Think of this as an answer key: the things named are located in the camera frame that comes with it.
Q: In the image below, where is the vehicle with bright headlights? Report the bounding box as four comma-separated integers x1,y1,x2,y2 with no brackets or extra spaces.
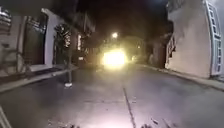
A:
99,48,130,70

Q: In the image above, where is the grey concrete road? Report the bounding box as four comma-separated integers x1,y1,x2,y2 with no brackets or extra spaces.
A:
0,64,224,128

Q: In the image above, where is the robot's own part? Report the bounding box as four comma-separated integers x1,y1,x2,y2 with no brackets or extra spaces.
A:
140,123,153,128
66,124,81,128

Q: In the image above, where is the raised grey pavement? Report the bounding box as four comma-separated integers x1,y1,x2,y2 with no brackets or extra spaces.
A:
0,64,80,94

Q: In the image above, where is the street lamp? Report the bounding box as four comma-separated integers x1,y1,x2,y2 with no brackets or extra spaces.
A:
111,31,120,40

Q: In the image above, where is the person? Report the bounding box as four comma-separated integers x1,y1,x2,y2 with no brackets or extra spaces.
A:
53,23,74,88

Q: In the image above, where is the pale building with dark doors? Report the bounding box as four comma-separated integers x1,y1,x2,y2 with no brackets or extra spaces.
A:
0,6,98,78

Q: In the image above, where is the pale building with white gate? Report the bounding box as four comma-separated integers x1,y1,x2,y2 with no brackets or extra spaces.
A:
148,0,224,80

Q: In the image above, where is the grey pavement strip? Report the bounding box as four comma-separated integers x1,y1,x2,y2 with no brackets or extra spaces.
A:
138,63,224,92

